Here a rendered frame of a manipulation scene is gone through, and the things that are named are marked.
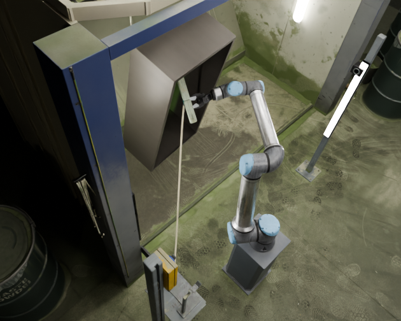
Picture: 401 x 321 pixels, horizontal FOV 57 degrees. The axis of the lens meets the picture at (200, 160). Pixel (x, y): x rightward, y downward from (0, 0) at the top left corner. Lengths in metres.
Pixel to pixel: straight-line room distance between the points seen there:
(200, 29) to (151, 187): 1.68
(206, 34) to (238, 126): 1.81
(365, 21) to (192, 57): 2.01
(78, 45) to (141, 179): 2.42
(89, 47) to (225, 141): 2.78
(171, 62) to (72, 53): 1.02
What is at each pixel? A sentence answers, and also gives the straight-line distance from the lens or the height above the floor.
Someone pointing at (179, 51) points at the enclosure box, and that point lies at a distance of 2.32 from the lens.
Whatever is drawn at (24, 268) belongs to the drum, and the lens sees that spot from 2.55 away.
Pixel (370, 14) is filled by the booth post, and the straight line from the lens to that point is 3.83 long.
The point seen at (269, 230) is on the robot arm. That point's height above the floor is 0.91.
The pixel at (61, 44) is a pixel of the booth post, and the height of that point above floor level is 2.29.
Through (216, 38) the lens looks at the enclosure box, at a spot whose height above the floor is 1.65.
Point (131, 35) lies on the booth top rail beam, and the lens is 1.38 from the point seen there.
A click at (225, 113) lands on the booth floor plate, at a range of 4.20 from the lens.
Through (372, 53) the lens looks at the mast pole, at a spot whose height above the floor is 1.51.
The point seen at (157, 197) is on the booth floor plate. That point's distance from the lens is 3.52.
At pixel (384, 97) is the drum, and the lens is 4.68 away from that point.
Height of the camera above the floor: 3.09
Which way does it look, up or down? 54 degrees down
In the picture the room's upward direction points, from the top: 7 degrees clockwise
